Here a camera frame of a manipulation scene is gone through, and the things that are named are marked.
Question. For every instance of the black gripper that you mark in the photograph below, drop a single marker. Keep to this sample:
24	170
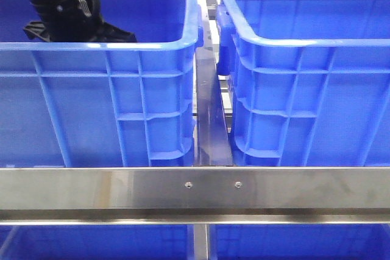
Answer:
74	21

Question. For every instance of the blue bin with buttons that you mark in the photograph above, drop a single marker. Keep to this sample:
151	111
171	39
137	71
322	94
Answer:
101	104

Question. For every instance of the lower left blue bin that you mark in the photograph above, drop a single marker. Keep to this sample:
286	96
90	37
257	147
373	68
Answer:
99	242

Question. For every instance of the blue target bin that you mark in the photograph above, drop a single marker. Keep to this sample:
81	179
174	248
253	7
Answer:
309	81

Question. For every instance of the lower right blue bin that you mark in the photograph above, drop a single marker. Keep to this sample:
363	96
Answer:
300	241

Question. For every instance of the steel front rail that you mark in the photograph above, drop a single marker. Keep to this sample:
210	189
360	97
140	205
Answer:
178	195

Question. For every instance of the steel centre divider rail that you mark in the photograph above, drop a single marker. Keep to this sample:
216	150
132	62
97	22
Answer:
213	148

